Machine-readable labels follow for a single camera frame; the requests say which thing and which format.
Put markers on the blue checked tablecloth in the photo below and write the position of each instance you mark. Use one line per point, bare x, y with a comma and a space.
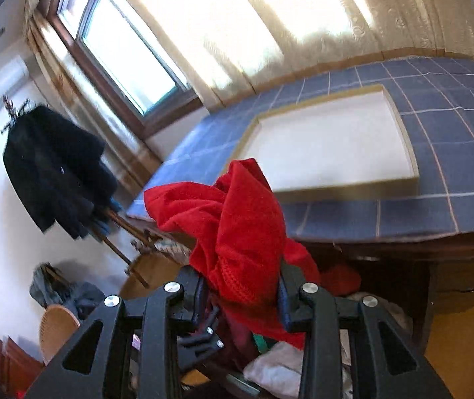
449, 141

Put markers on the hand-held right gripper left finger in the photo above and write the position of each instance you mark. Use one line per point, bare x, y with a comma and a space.
191, 299

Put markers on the shallow wooden tray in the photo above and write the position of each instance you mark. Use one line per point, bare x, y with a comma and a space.
332, 141

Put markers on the reddish wooden cabinet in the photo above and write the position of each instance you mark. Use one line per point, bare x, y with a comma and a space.
16, 370

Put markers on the wooden drawer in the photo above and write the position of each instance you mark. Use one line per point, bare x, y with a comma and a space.
422, 299

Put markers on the orange-red underwear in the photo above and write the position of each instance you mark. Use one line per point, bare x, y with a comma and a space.
340, 278

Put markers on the blue-grey clothing pile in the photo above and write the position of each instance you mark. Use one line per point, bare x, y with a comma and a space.
66, 295

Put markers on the dark wooden dresser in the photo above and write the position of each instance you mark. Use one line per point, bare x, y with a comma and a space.
386, 253

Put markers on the teal cloth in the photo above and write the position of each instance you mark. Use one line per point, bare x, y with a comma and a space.
114, 205

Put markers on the wooden coat rack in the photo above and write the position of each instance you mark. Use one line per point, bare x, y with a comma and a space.
116, 220

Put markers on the cream lace curtain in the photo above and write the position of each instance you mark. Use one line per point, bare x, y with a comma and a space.
303, 16

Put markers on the floral patterned bag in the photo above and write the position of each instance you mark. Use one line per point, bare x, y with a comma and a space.
170, 249

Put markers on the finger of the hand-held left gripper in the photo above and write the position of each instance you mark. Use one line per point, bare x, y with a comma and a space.
199, 345

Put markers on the wicker chair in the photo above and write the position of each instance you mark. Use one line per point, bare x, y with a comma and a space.
58, 332

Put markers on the white underwear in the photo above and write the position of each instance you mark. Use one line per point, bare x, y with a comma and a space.
278, 370

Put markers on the dark navy jacket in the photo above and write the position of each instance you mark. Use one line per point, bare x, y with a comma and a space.
54, 166

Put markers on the window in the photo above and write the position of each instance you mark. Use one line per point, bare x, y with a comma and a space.
124, 50

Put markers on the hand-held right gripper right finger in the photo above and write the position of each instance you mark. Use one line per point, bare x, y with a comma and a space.
289, 299

